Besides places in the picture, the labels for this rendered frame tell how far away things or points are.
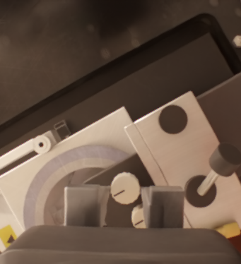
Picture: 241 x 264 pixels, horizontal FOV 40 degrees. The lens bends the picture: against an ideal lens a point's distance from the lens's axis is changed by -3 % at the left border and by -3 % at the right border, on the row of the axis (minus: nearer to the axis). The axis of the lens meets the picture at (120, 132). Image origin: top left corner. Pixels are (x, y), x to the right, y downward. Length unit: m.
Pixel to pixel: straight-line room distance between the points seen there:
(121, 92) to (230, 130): 0.11
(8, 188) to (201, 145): 0.12
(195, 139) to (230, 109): 0.05
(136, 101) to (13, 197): 0.14
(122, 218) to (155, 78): 0.15
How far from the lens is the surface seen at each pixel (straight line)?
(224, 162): 0.17
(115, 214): 0.19
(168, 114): 0.19
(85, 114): 0.30
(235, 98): 0.24
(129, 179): 0.18
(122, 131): 0.21
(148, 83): 0.30
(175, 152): 0.19
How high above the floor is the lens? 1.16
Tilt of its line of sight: 2 degrees up
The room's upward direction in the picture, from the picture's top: 119 degrees counter-clockwise
